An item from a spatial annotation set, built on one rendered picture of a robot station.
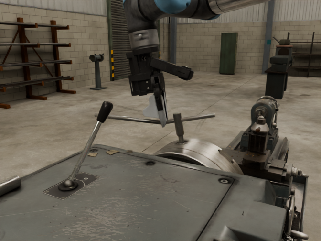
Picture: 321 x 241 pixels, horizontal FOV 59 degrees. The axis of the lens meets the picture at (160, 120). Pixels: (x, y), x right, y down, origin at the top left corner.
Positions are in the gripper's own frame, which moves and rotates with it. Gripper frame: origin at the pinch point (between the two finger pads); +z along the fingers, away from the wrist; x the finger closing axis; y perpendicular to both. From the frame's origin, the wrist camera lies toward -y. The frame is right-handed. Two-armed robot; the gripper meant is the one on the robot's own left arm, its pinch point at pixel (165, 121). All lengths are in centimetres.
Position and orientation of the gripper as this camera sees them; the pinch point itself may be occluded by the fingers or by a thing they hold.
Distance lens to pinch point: 77.9
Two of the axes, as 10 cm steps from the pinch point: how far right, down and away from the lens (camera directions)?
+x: -1.6, 2.0, -9.7
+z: 1.7, 9.7, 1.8
